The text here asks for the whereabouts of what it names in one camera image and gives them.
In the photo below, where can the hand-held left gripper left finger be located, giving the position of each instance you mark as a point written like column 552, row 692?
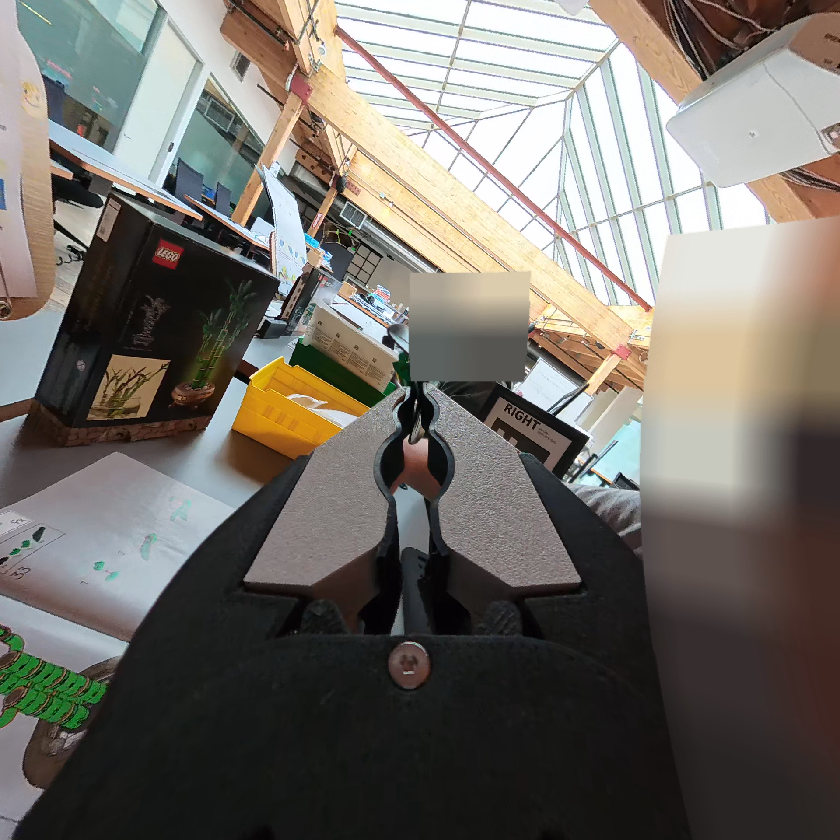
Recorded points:
column 315, row 518

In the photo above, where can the red ceiling pipe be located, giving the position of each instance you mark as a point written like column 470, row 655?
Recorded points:
column 485, row 161

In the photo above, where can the white hanging box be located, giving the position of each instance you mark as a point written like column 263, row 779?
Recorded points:
column 741, row 111

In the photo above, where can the green plastic bin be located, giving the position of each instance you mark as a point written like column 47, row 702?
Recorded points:
column 341, row 380

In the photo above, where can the white poster board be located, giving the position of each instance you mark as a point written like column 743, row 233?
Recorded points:
column 285, row 223

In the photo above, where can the lego instruction booklet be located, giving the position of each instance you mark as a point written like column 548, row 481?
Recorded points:
column 98, row 512

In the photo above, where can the cardboard panel with stickers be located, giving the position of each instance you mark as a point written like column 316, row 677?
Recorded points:
column 39, row 197

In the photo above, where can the small grey piece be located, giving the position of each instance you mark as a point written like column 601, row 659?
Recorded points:
column 417, row 413

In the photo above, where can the black lego set box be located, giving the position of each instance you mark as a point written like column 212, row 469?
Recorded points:
column 131, row 295

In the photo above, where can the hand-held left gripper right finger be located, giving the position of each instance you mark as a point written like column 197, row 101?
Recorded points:
column 505, row 518

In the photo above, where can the wooden edged desk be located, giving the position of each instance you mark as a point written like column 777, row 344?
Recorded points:
column 118, row 170

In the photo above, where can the whiteboard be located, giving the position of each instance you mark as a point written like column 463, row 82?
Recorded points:
column 544, row 384

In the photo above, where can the white plastic bag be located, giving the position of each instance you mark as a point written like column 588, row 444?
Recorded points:
column 315, row 408

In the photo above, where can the yellow plastic bin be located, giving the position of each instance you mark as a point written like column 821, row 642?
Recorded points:
column 275, row 420

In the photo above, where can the person's grey printed shirt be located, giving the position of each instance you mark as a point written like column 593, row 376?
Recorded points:
column 610, row 518

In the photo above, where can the white cardboard box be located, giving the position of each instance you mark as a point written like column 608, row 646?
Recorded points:
column 348, row 341

